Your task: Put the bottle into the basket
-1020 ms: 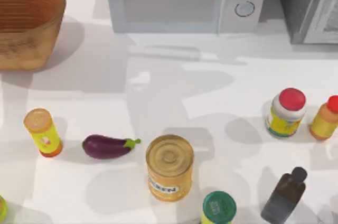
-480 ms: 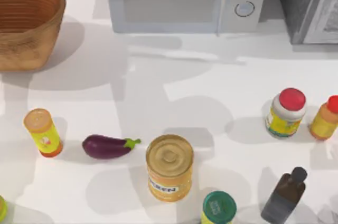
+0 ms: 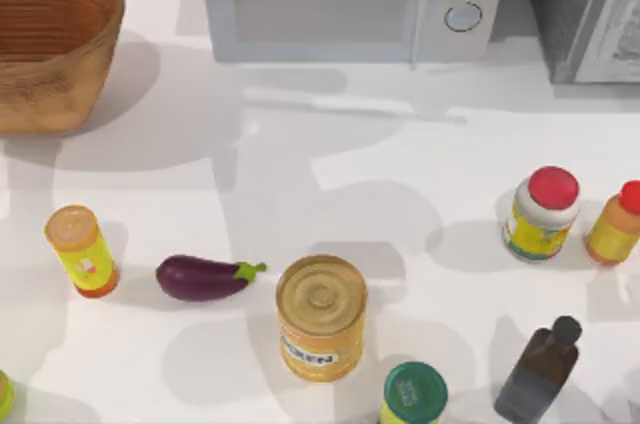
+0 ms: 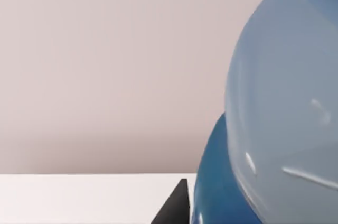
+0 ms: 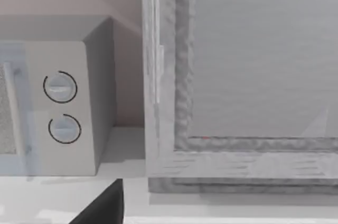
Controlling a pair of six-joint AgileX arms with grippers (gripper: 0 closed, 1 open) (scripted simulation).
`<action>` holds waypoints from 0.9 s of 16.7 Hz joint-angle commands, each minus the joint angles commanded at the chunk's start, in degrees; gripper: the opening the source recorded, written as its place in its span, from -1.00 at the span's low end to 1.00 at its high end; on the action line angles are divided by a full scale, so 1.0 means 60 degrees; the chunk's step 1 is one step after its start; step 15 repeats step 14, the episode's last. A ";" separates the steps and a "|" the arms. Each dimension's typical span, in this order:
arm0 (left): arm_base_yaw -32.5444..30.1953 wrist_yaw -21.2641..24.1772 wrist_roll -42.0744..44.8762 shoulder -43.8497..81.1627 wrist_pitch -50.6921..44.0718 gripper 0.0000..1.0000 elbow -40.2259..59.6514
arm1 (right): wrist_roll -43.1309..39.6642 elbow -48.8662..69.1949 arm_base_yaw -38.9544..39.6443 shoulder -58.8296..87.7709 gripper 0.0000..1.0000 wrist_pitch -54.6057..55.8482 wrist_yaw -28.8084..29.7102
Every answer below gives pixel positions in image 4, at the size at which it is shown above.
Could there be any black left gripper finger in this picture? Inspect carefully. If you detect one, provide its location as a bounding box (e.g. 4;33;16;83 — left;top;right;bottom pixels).
150;178;191;224

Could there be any blue bottle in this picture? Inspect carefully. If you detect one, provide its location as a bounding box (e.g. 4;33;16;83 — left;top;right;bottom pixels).
189;0;338;224

